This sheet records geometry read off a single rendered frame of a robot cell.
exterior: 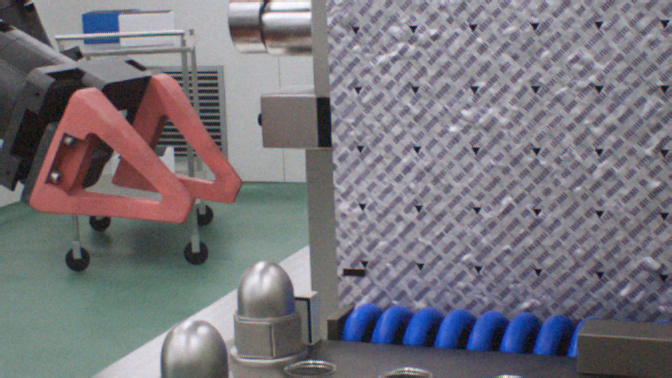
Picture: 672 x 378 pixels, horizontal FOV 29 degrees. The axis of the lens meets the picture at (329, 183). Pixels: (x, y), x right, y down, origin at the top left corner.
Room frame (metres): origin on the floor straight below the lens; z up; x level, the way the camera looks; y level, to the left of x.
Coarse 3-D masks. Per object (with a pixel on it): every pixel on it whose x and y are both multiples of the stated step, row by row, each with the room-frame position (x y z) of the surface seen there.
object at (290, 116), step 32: (288, 0) 0.74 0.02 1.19; (320, 0) 0.72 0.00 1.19; (288, 32) 0.73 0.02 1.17; (320, 32) 0.72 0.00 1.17; (320, 64) 0.72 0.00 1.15; (288, 96) 0.72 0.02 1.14; (320, 96) 0.72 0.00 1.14; (288, 128) 0.72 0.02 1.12; (320, 128) 0.72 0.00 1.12; (320, 160) 0.72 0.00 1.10; (320, 192) 0.72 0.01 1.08; (320, 224) 0.73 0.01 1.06; (320, 256) 0.73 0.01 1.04; (320, 288) 0.73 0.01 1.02; (320, 320) 0.73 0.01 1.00
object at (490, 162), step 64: (384, 0) 0.63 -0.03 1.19; (448, 0) 0.61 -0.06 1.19; (512, 0) 0.60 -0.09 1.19; (576, 0) 0.59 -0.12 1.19; (640, 0) 0.58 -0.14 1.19; (384, 64) 0.63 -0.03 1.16; (448, 64) 0.61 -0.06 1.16; (512, 64) 0.60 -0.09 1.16; (576, 64) 0.59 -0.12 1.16; (640, 64) 0.58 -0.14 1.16; (384, 128) 0.63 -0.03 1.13; (448, 128) 0.61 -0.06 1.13; (512, 128) 0.60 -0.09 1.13; (576, 128) 0.59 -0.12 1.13; (640, 128) 0.58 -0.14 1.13; (384, 192) 0.63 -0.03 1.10; (448, 192) 0.61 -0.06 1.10; (512, 192) 0.60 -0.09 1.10; (576, 192) 0.59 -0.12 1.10; (640, 192) 0.58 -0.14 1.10; (384, 256) 0.63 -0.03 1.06; (448, 256) 0.62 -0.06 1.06; (512, 256) 0.60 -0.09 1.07; (576, 256) 0.59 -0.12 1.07; (640, 256) 0.58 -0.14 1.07; (576, 320) 0.59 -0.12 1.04; (640, 320) 0.58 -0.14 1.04
